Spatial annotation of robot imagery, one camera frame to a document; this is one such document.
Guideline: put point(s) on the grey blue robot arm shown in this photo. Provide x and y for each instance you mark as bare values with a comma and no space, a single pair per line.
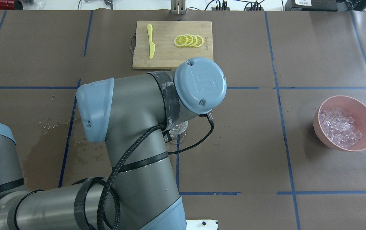
132,118

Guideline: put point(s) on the clear wine glass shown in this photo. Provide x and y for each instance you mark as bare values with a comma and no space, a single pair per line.
180,129

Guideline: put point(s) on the clear ice cubes pile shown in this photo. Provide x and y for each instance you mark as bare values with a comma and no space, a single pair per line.
339,126

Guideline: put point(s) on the bamboo cutting board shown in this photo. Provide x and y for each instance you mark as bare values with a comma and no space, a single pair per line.
167,55

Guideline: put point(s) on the lemon slice front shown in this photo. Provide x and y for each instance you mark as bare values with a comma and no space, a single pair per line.
181,40

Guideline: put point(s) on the lemon slice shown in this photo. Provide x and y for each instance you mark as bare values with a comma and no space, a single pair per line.
190,40
181,40
194,41
200,41

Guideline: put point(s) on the yellow plastic knife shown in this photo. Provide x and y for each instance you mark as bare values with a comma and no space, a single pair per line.
151,44

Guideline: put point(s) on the lemon slice back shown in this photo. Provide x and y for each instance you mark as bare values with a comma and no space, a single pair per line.
200,41

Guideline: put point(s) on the black box device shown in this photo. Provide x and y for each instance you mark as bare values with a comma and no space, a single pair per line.
311,5

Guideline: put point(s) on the pink bowl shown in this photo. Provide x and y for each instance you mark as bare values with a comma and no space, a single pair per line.
349,105

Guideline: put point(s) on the red cylinder bottle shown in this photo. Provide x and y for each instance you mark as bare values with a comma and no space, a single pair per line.
11,5

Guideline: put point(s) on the aluminium frame post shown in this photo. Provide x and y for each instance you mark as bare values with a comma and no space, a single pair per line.
178,7

